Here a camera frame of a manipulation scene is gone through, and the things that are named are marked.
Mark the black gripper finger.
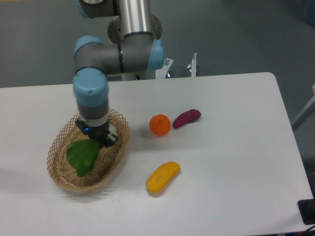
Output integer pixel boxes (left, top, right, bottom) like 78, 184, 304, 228
75, 119, 89, 135
99, 132, 119, 147

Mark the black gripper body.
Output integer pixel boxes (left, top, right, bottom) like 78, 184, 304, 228
85, 122, 109, 139

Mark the green bok choy vegetable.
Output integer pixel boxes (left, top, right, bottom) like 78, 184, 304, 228
66, 125, 118, 177

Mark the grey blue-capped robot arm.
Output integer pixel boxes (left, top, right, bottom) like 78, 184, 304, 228
73, 0, 165, 148

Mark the woven wicker basket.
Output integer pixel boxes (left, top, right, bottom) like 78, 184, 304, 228
47, 109, 130, 193

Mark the orange tangerine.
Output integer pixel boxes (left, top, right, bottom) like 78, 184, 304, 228
149, 114, 171, 137

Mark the yellow mango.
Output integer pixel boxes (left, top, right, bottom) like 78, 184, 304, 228
146, 161, 181, 196

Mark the purple sweet potato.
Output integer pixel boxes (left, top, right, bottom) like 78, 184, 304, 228
172, 109, 201, 129

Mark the black device at table edge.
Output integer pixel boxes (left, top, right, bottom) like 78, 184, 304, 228
298, 199, 315, 225

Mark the white metal base frame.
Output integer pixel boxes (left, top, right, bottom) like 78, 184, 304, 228
108, 52, 199, 82

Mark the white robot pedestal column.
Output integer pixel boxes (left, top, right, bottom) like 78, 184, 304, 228
107, 14, 163, 81

